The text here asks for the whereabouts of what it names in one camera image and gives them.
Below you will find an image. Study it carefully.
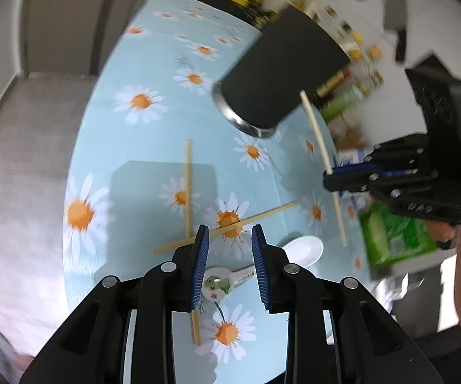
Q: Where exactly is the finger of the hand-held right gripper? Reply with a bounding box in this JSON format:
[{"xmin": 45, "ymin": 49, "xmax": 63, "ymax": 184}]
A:
[
  {"xmin": 332, "ymin": 140, "xmax": 395, "ymax": 175},
  {"xmin": 323, "ymin": 174, "xmax": 379, "ymax": 193}
]

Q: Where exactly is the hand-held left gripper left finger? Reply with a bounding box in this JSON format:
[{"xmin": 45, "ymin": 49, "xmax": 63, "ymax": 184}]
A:
[{"xmin": 19, "ymin": 225, "xmax": 209, "ymax": 384}]

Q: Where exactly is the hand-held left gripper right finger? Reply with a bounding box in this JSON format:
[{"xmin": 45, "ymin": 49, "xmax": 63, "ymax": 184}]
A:
[{"xmin": 252, "ymin": 225, "xmax": 443, "ymax": 384}]

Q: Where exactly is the wooden chopstick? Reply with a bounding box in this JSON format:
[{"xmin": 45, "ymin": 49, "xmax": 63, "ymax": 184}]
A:
[
  {"xmin": 152, "ymin": 201, "xmax": 300, "ymax": 254},
  {"xmin": 184, "ymin": 139, "xmax": 202, "ymax": 347},
  {"xmin": 299, "ymin": 90, "xmax": 349, "ymax": 248}
]

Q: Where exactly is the black utensil holder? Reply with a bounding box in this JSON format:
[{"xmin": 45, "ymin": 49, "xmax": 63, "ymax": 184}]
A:
[{"xmin": 212, "ymin": 6, "xmax": 351, "ymax": 140}]

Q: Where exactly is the person's right hand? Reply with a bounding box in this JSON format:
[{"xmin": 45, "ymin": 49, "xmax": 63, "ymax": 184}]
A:
[{"xmin": 426, "ymin": 202, "xmax": 461, "ymax": 251}]

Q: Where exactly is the white blue salt bag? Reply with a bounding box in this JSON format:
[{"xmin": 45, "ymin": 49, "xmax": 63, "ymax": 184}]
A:
[{"xmin": 334, "ymin": 147, "xmax": 375, "ymax": 169}]

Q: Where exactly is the green print white spoon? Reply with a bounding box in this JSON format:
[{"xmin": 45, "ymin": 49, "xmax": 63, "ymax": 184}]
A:
[{"xmin": 202, "ymin": 265, "xmax": 258, "ymax": 301}]

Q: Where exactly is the brown spice jar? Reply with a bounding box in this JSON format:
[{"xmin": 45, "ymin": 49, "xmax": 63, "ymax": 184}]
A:
[{"xmin": 332, "ymin": 122, "xmax": 367, "ymax": 150}]

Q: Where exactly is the green packet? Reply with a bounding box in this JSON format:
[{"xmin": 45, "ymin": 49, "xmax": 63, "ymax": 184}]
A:
[{"xmin": 320, "ymin": 84, "xmax": 366, "ymax": 124}]

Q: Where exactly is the green plastic bag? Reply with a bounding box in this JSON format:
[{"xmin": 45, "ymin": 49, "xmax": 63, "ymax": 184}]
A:
[{"xmin": 358, "ymin": 202, "xmax": 441, "ymax": 268}]

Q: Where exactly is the blue daisy print tablecloth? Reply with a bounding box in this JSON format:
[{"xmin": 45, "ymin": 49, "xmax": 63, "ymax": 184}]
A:
[{"xmin": 63, "ymin": 0, "xmax": 375, "ymax": 380}]

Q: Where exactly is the row of condiment bottles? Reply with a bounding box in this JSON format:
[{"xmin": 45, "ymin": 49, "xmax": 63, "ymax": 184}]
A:
[{"xmin": 254, "ymin": 0, "xmax": 385, "ymax": 100}]

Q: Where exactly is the grey door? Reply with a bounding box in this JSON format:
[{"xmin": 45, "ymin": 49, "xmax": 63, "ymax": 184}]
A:
[{"xmin": 27, "ymin": 0, "xmax": 163, "ymax": 76}]

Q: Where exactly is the steel cleaver black handle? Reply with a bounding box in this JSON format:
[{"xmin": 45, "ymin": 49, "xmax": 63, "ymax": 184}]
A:
[{"xmin": 382, "ymin": 0, "xmax": 409, "ymax": 62}]

